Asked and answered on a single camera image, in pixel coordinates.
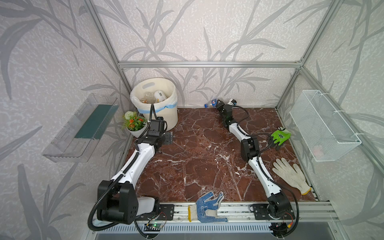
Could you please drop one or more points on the green black work glove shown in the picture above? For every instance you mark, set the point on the green black work glove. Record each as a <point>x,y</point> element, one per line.
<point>279,137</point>

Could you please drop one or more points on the aluminium front rail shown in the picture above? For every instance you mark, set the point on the aluminium front rail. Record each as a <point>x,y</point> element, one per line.
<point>239,212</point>

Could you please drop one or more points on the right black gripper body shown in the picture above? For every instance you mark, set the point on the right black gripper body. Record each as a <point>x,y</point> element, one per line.
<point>221,106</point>

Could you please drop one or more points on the clear acrylic wall shelf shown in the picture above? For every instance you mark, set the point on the clear acrylic wall shelf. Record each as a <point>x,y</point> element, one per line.
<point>78,139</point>

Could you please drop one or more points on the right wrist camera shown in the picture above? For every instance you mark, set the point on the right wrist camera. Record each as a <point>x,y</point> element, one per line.
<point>232,102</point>

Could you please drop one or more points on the blue dotted knit glove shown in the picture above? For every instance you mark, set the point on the blue dotted knit glove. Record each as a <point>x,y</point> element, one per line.
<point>208,207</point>

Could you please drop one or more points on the cream plastic waste bin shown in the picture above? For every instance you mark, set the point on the cream plastic waste bin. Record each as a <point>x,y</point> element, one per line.
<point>170,116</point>

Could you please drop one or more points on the white label bottle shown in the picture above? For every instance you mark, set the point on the white label bottle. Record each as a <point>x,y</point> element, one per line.
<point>160,96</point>

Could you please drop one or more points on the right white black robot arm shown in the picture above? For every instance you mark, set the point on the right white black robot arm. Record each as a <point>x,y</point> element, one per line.
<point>279,203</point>

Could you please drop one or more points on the white knit work glove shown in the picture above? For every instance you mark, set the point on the white knit work glove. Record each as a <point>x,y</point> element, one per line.
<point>292,175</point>

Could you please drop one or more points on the green circuit board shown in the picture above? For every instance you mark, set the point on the green circuit board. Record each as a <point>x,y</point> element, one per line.
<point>154,226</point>

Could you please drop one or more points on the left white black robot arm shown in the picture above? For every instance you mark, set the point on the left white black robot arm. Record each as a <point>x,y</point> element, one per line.
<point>117,201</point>

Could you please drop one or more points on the small potted artificial plant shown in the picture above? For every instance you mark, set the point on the small potted artificial plant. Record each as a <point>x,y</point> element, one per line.
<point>134,123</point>

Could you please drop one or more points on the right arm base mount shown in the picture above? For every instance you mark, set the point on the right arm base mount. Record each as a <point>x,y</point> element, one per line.
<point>261,212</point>

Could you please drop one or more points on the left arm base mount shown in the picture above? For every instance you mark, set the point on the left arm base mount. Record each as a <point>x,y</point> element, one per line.
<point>164,212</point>

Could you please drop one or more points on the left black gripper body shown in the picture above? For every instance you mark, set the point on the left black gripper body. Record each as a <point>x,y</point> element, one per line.
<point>167,137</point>

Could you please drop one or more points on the clear crushed plastic bottle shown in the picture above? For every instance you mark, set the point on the clear crushed plastic bottle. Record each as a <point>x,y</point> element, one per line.
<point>149,96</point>

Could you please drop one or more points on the white wire mesh basket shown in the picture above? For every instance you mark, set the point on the white wire mesh basket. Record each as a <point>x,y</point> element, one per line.
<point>326,133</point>

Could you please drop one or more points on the white bin liner bag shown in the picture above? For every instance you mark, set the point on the white bin liner bag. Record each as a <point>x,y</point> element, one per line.
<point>152,85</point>

